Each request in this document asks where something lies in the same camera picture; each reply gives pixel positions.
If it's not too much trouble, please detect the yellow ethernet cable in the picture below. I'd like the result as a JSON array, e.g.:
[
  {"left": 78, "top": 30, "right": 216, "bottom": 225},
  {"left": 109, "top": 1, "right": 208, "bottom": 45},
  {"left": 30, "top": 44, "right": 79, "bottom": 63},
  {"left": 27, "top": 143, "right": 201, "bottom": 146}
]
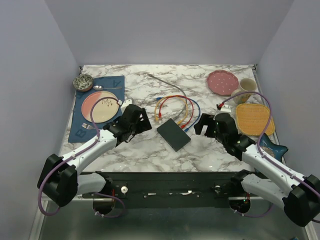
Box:
[{"left": 154, "top": 95, "right": 188, "bottom": 123}]

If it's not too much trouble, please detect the red ethernet cable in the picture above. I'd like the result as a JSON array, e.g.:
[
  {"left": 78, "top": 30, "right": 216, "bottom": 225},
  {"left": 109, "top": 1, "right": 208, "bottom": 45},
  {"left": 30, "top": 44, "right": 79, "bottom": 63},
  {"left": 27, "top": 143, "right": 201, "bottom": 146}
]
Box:
[{"left": 159, "top": 95, "right": 195, "bottom": 128}]

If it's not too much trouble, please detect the blue ethernet cable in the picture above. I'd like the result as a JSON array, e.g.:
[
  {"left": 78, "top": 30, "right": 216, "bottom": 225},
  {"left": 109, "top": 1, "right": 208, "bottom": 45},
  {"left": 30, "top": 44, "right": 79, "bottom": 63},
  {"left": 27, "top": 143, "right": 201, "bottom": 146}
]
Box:
[{"left": 155, "top": 95, "right": 201, "bottom": 133}]

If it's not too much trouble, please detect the dark grey network switch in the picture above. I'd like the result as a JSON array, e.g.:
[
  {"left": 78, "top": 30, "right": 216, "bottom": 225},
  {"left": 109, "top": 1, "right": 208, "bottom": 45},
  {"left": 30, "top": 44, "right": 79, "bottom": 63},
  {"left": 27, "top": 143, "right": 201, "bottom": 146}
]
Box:
[{"left": 156, "top": 118, "right": 191, "bottom": 152}]

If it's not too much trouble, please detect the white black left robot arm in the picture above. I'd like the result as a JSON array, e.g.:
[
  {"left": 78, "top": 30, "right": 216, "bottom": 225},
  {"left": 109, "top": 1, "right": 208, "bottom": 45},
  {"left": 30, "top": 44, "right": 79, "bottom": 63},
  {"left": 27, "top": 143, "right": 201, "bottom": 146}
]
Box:
[{"left": 37, "top": 104, "right": 152, "bottom": 207}]

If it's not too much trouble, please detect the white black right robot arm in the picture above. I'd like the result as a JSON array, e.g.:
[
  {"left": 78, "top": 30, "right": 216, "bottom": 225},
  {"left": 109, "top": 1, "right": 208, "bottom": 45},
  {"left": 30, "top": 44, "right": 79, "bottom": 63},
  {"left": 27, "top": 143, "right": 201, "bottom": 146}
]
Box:
[{"left": 194, "top": 113, "right": 320, "bottom": 227}]

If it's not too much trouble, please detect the pink and cream plate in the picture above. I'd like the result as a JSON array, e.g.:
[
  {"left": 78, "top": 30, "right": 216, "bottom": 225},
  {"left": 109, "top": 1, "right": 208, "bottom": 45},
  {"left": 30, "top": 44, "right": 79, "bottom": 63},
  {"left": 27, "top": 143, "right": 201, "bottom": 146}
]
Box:
[{"left": 81, "top": 91, "right": 119, "bottom": 124}]

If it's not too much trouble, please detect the yellow woven mat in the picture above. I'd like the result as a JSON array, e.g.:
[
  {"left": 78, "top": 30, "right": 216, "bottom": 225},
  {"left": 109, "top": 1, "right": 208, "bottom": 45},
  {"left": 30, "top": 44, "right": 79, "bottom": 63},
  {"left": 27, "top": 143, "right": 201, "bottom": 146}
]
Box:
[{"left": 235, "top": 103, "right": 270, "bottom": 136}]

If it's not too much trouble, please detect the silver fork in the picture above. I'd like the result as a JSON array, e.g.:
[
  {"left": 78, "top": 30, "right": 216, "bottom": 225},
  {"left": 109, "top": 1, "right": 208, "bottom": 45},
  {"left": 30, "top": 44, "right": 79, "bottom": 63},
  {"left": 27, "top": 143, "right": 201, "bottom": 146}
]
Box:
[{"left": 81, "top": 123, "right": 98, "bottom": 130}]

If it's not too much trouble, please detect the pink dotted plate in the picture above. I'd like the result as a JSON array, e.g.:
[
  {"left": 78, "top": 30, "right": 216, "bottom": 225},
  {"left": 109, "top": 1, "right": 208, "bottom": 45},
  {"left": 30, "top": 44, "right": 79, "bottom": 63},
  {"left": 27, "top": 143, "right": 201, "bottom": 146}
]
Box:
[{"left": 206, "top": 70, "right": 239, "bottom": 96}]

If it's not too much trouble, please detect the silver spoon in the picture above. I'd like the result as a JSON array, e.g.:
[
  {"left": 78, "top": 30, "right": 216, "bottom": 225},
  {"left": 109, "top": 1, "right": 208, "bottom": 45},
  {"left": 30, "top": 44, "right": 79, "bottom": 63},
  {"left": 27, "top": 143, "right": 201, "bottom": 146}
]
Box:
[{"left": 93, "top": 85, "right": 122, "bottom": 91}]

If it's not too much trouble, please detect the cream ceramic mug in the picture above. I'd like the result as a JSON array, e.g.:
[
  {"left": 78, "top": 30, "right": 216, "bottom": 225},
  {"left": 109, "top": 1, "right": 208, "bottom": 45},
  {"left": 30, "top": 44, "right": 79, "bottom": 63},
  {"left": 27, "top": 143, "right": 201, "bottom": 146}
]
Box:
[{"left": 231, "top": 78, "right": 257, "bottom": 105}]

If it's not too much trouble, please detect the blue star shaped dish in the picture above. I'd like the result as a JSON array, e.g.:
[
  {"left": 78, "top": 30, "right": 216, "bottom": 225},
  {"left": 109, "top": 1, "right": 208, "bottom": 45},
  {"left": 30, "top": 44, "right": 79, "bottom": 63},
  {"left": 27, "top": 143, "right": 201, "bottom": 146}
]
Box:
[{"left": 259, "top": 133, "right": 289, "bottom": 163}]

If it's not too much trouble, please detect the small patterned bowl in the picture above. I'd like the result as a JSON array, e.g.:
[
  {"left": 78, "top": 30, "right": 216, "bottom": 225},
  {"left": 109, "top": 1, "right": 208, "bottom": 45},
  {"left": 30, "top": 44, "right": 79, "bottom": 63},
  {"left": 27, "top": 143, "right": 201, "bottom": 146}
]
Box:
[{"left": 72, "top": 74, "right": 94, "bottom": 92}]

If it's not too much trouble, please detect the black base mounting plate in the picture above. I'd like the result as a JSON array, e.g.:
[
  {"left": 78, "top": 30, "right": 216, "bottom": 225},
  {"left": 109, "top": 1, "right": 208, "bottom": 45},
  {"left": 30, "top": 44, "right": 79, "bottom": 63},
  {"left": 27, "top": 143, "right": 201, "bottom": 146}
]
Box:
[{"left": 99, "top": 171, "right": 248, "bottom": 210}]

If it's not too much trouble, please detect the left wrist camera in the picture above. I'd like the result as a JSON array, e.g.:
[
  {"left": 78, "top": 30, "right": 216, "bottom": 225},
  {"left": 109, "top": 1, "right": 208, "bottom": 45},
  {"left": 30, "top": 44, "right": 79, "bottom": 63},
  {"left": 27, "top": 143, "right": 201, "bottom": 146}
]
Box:
[{"left": 117, "top": 98, "right": 133, "bottom": 109}]

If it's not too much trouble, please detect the grey ethernet cable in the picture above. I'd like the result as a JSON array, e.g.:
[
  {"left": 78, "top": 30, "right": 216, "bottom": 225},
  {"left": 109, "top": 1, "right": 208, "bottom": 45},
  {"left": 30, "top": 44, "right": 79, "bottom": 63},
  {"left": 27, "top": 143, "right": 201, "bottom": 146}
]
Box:
[{"left": 147, "top": 73, "right": 189, "bottom": 125}]

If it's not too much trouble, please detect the aluminium rail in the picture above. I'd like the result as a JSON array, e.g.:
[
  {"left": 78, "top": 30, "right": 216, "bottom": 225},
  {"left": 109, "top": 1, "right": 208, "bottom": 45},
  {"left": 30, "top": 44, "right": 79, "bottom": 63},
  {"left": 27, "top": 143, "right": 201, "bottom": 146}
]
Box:
[{"left": 28, "top": 194, "right": 113, "bottom": 240}]

